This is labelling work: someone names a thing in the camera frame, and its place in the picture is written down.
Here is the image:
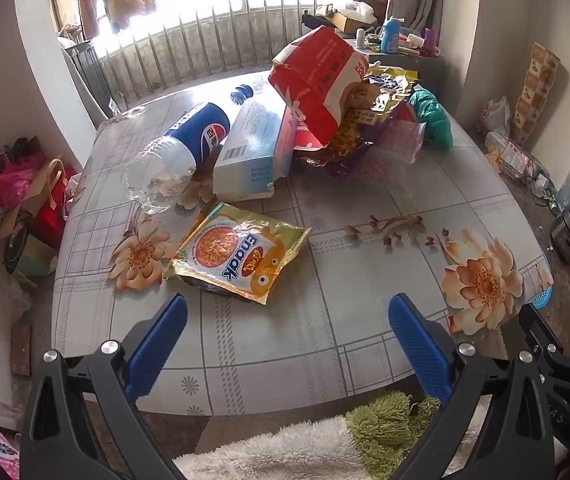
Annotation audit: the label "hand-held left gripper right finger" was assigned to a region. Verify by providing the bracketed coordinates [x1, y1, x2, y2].
[388, 293, 558, 480]

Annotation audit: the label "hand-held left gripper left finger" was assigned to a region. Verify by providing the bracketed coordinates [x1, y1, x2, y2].
[20, 294, 189, 480]

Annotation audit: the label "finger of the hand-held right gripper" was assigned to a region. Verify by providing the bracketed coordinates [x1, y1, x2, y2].
[517, 302, 570, 366]

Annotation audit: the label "blue plastic basket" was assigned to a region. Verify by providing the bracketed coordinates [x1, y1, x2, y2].
[529, 284, 556, 310]

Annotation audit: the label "yellow snack packet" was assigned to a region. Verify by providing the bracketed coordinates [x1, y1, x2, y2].
[164, 202, 312, 306]

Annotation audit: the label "purple plastic bag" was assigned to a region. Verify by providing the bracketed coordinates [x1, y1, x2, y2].
[305, 102, 426, 178]

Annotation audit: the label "clear plastic bottle blue label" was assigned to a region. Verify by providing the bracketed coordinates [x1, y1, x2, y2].
[126, 84, 256, 216]

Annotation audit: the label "light blue carton box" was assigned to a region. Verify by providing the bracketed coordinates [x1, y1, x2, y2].
[212, 99, 300, 203]

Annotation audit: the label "yellow chip bag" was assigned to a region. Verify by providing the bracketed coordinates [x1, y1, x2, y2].
[332, 82, 390, 161]

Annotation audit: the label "green plastic bag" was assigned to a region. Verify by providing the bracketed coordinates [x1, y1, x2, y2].
[409, 87, 454, 150]

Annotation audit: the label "gold foil snack wrapper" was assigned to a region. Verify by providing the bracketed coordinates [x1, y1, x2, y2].
[365, 62, 420, 111]

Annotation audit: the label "red white paper bag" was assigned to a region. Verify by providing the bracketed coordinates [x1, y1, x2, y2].
[268, 25, 370, 147]

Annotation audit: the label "crumpled plastic wrappers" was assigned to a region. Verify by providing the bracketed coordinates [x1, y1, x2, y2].
[530, 172, 563, 211]

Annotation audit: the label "wooden board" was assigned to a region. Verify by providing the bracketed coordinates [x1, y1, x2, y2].
[10, 322, 33, 377]

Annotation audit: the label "teal box with black pot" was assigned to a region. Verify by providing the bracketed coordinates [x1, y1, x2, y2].
[4, 220, 60, 277]

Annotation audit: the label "white fluffy cloth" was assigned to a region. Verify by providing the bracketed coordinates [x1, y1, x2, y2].
[172, 416, 370, 480]

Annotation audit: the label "clear bag of red packets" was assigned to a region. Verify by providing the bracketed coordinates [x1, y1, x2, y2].
[485, 131, 536, 178]

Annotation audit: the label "brown paper bag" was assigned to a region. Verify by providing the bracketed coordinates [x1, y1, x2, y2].
[0, 159, 68, 243]

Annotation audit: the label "white plastic bag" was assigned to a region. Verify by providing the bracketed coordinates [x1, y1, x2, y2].
[480, 96, 513, 136]

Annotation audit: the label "pink plastic bag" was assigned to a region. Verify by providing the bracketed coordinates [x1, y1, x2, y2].
[0, 150, 48, 211]

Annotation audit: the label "tile-patterned roll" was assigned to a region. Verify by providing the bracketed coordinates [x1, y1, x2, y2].
[512, 42, 562, 143]

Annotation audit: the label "dark metal rack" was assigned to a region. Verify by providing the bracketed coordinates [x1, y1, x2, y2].
[62, 42, 116, 111]

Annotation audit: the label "grey cabinet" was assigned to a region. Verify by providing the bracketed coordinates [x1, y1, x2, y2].
[345, 35, 446, 68]

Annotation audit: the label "assorted toiletries clutter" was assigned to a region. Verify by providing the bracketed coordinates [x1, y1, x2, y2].
[365, 32, 440, 57]

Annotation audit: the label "metal window railing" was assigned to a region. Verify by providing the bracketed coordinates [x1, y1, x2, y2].
[95, 0, 396, 106]

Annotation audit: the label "blue detergent bottle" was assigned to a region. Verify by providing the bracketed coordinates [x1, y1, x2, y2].
[381, 16, 402, 55]

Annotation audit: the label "cardboard box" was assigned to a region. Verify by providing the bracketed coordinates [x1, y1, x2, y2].
[325, 10, 380, 36]

